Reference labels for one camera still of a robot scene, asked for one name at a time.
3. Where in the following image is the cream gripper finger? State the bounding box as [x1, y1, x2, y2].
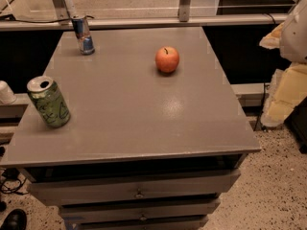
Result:
[259, 23, 284, 50]
[261, 63, 307, 127]

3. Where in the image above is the blue silver redbull can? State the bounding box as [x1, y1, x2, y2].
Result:
[72, 16, 95, 55]

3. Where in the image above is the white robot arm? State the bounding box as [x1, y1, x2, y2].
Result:
[259, 0, 307, 127]

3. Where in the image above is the green soda can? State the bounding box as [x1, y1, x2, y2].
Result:
[27, 76, 70, 128]

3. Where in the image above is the red apple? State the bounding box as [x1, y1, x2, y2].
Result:
[155, 46, 179, 74]

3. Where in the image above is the top drawer knob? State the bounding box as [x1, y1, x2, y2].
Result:
[134, 190, 144, 199]

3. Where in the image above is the drawer knob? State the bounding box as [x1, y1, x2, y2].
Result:
[139, 214, 148, 221]
[134, 190, 144, 199]

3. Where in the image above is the white paper cup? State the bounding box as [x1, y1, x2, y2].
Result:
[0, 80, 16, 104]

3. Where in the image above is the black shoe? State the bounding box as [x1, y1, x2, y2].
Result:
[0, 209, 27, 230]

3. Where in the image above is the white post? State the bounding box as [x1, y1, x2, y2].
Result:
[64, 0, 78, 18]

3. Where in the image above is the black cable on rail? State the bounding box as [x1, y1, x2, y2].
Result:
[0, 13, 95, 24]

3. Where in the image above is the black cable on floor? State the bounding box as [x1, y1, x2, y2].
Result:
[0, 170, 29, 196]

